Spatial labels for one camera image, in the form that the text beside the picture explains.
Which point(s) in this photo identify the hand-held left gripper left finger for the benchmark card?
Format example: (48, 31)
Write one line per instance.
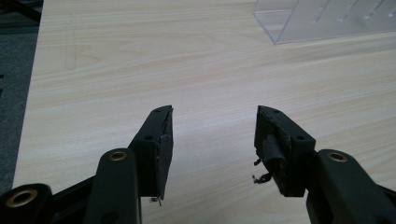
(153, 155)

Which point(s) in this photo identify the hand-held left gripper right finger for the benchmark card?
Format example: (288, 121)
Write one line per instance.
(286, 149)

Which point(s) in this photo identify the clear acrylic rack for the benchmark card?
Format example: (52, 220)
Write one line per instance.
(327, 19)

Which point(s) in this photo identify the black metal stand leg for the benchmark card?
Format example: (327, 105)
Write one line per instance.
(21, 9)

